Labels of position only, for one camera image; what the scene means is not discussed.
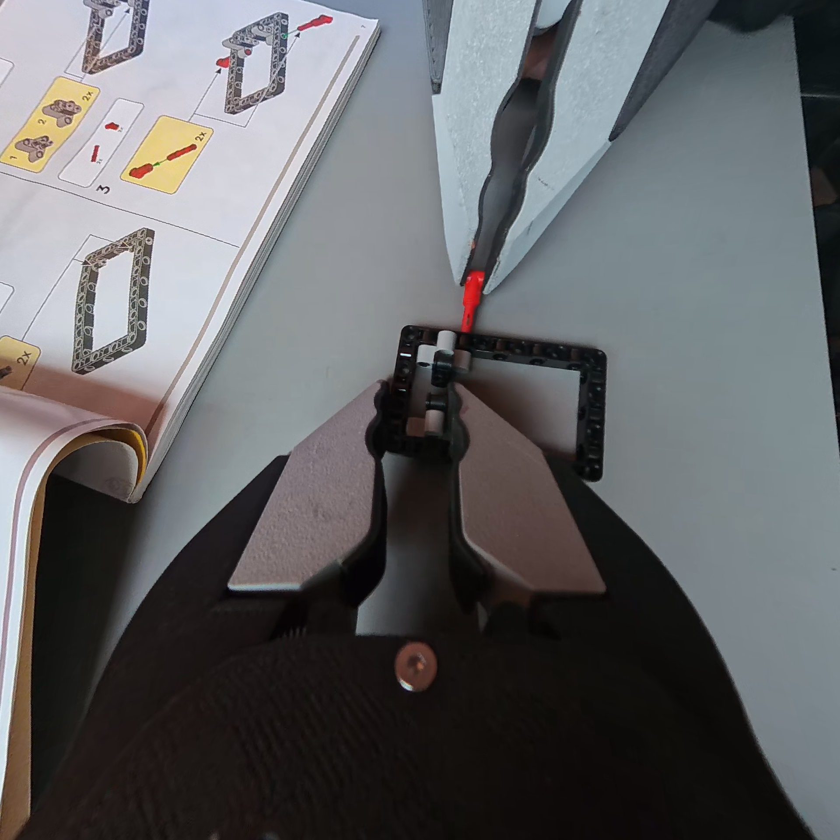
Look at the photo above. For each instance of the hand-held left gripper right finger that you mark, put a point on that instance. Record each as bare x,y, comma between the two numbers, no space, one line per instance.
525,518

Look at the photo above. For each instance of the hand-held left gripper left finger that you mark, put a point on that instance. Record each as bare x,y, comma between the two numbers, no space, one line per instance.
308,518

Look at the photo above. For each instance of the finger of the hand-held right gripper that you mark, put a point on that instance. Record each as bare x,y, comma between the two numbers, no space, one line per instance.
590,85
459,131

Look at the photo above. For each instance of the small red lego piece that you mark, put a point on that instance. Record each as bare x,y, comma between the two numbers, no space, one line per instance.
476,285

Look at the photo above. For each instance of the black rectangular lego frame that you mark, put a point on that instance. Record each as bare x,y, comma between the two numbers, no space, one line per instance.
525,346

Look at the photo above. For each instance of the lego instruction booklet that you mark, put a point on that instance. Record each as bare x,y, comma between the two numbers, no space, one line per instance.
197,216

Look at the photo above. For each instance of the person's right forearm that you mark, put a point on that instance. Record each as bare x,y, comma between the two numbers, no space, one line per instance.
754,13

